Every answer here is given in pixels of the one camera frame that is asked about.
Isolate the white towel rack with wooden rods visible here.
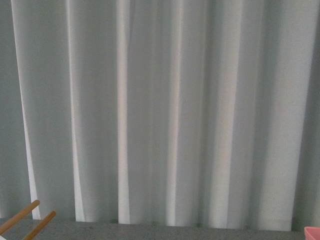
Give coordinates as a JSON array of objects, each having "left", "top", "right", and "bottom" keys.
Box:
[{"left": 0, "top": 199, "right": 57, "bottom": 240}]

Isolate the pink container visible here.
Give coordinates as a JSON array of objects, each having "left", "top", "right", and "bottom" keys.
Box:
[{"left": 304, "top": 226, "right": 320, "bottom": 240}]

